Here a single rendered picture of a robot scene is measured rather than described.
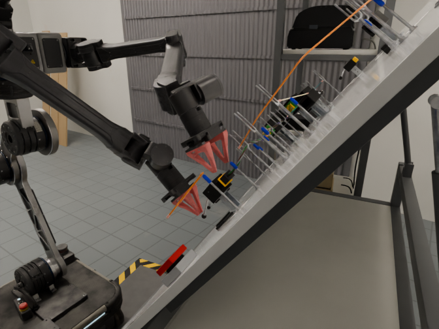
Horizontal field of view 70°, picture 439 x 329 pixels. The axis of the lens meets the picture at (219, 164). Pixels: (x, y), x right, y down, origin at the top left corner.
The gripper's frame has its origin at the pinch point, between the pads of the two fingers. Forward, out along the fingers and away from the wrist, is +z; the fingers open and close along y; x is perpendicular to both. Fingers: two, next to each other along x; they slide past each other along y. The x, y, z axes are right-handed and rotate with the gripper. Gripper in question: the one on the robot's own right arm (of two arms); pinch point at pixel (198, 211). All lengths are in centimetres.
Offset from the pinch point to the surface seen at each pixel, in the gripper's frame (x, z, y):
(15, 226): 245, -78, 32
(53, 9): 308, -366, 289
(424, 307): -36, 41, -1
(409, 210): -29, 43, 42
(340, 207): 6, 44, 69
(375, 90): -59, -2, -23
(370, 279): -12, 51, 25
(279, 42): -11, -32, 94
